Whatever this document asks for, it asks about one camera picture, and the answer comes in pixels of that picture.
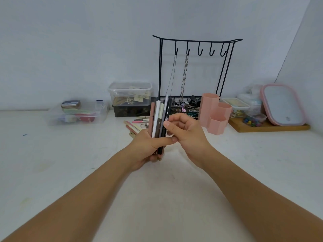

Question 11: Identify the person's right hand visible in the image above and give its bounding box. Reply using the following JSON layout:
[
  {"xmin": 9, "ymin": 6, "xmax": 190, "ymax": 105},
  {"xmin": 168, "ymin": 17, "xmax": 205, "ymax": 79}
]
[{"xmin": 164, "ymin": 113, "xmax": 214, "ymax": 167}]

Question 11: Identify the person's left hand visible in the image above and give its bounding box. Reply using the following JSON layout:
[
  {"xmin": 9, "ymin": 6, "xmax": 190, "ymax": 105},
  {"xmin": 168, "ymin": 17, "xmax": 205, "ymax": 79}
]
[{"xmin": 125, "ymin": 128, "xmax": 178, "ymax": 172}]

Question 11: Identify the beige and brown makeup pen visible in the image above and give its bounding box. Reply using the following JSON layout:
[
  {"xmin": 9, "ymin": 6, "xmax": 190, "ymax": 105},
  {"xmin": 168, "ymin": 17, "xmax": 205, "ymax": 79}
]
[{"xmin": 155, "ymin": 103, "xmax": 165, "ymax": 139}]

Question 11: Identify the white makeup pen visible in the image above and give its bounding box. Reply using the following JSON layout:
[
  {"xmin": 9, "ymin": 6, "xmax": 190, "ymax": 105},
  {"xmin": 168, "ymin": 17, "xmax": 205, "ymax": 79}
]
[{"xmin": 152, "ymin": 100, "xmax": 161, "ymax": 138}]

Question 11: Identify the black makeup pen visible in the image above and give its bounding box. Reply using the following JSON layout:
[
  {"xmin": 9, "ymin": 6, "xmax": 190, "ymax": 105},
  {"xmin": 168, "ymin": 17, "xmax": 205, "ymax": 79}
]
[{"xmin": 157, "ymin": 98, "xmax": 172, "ymax": 155}]

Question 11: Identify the slim grey makeup pen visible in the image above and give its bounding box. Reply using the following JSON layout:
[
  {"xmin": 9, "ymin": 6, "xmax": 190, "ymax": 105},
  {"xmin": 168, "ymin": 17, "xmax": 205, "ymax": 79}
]
[{"xmin": 159, "ymin": 95, "xmax": 169, "ymax": 139}]

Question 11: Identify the pink makeup pen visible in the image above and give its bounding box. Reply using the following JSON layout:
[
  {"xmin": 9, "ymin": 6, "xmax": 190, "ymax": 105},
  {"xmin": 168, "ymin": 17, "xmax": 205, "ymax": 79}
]
[{"xmin": 149, "ymin": 102, "xmax": 156, "ymax": 137}]

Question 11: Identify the person's right forearm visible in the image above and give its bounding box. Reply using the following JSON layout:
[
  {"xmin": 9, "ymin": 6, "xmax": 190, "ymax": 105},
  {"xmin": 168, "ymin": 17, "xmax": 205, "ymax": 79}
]
[{"xmin": 199, "ymin": 147, "xmax": 323, "ymax": 242}]

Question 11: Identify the person's left forearm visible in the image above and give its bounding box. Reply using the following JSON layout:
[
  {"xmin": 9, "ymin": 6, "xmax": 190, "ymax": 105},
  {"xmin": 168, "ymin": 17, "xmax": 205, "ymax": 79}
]
[{"xmin": 0, "ymin": 148, "xmax": 139, "ymax": 242}]

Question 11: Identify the pile of hair clips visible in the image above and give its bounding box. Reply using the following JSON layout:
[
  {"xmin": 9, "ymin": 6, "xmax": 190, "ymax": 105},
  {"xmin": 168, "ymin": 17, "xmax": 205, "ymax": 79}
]
[{"xmin": 171, "ymin": 95, "xmax": 202, "ymax": 120}]

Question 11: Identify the pile of makeup pencils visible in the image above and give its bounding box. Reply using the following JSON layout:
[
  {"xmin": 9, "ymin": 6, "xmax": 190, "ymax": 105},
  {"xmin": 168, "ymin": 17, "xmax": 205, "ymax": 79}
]
[{"xmin": 123, "ymin": 117, "xmax": 152, "ymax": 139}]

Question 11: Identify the pink hexagonal pen holder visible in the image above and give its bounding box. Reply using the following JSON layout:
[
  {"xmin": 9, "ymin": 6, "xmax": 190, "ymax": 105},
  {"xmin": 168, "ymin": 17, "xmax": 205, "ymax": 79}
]
[{"xmin": 198, "ymin": 93, "xmax": 233, "ymax": 135}]

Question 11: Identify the dark patterned box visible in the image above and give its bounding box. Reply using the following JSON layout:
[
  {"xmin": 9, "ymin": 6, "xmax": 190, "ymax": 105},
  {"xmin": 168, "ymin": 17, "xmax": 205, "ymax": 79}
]
[{"xmin": 112, "ymin": 103, "xmax": 152, "ymax": 118}]

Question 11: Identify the clear plastic box with lid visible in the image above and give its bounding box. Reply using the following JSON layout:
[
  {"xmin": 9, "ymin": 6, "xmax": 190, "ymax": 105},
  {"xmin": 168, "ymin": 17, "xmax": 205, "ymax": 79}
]
[{"xmin": 108, "ymin": 82, "xmax": 153, "ymax": 107}]

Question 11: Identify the black metal jewelry stand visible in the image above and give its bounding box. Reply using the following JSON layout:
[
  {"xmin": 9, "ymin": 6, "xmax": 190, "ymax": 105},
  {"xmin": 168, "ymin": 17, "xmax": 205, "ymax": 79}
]
[{"xmin": 152, "ymin": 35, "xmax": 243, "ymax": 119}]

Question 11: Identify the flat clear plastic box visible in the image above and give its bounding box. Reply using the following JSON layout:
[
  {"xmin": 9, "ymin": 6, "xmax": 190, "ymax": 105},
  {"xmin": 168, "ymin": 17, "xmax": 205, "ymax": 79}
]
[{"xmin": 47, "ymin": 100, "xmax": 110, "ymax": 126}]

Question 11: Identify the clear container with cream lid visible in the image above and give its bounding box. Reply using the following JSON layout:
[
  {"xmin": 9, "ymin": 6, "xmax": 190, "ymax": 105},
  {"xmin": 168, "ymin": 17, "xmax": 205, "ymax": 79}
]
[{"xmin": 222, "ymin": 97, "xmax": 251, "ymax": 118}]

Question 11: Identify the red round item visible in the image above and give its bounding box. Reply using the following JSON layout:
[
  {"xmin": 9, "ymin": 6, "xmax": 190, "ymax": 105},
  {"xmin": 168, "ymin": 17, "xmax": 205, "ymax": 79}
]
[{"xmin": 75, "ymin": 114, "xmax": 97, "ymax": 123}]

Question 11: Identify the clear tub of colourful beads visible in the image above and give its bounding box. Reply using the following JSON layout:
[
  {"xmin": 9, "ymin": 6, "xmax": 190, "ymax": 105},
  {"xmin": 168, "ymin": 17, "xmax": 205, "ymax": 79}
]
[{"xmin": 242, "ymin": 112, "xmax": 267, "ymax": 128}]

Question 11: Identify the clear plastic storage container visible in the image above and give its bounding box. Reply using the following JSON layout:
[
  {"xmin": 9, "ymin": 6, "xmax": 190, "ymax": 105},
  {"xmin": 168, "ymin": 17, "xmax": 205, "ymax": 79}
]
[{"xmin": 237, "ymin": 84, "xmax": 263, "ymax": 114}]

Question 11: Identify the wooden tray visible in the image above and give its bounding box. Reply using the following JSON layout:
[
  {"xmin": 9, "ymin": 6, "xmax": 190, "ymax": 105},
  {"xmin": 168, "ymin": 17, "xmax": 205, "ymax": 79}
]
[{"xmin": 228, "ymin": 118, "xmax": 311, "ymax": 133}]

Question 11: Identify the brown patterned compact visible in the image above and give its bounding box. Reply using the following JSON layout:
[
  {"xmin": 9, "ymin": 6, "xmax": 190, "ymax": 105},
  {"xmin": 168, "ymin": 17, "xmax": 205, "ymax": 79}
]
[{"xmin": 60, "ymin": 100, "xmax": 81, "ymax": 109}]

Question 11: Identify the pink framed mirror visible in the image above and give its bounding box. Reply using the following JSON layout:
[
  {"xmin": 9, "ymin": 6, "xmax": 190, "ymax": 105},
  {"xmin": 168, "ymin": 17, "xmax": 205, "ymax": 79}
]
[{"xmin": 260, "ymin": 84, "xmax": 307, "ymax": 126}]

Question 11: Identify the thin silver chain necklace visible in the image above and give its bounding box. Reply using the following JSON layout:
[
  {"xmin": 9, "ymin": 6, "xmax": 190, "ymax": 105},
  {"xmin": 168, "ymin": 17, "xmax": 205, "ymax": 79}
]
[{"xmin": 165, "ymin": 54, "xmax": 177, "ymax": 98}]

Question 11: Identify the thick silver chain necklace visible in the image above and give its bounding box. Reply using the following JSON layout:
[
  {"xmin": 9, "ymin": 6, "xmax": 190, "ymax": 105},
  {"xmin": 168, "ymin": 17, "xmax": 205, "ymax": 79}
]
[{"xmin": 180, "ymin": 55, "xmax": 189, "ymax": 98}]

